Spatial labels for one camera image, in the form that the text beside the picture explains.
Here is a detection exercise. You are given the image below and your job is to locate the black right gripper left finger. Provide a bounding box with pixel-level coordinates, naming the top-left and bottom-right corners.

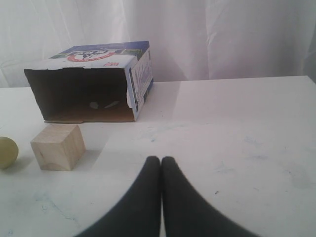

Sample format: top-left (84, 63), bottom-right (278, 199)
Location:
top-left (79, 157), bottom-right (161, 237)

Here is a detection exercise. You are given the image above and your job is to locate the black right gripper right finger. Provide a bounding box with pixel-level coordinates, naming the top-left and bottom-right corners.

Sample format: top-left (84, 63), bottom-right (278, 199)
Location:
top-left (161, 157), bottom-right (249, 237)

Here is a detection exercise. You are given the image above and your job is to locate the light wooden cube block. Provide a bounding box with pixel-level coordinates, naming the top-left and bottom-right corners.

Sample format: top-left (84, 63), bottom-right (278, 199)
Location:
top-left (31, 124), bottom-right (86, 171)

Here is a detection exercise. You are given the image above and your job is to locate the yellow tennis ball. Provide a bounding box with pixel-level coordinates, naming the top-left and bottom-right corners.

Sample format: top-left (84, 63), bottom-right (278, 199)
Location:
top-left (0, 137), bottom-right (19, 169)

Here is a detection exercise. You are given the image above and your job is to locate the blue white cardboard box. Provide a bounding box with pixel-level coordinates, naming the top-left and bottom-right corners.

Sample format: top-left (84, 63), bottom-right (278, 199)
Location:
top-left (24, 41), bottom-right (154, 123)

